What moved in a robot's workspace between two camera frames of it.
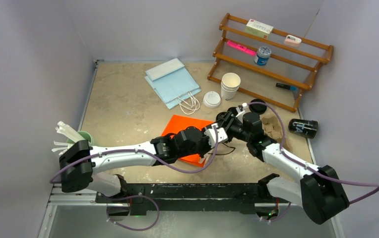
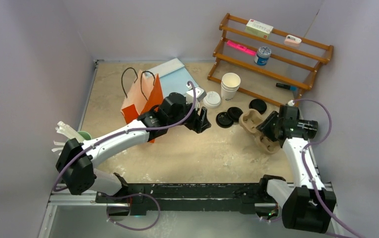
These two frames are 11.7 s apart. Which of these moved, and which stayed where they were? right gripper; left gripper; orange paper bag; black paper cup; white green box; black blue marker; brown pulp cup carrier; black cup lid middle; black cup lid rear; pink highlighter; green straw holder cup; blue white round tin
Moved: orange paper bag; left gripper; brown pulp cup carrier; right gripper
Stayed: blue white round tin; black cup lid rear; black paper cup; black blue marker; white green box; pink highlighter; black cup lid middle; green straw holder cup
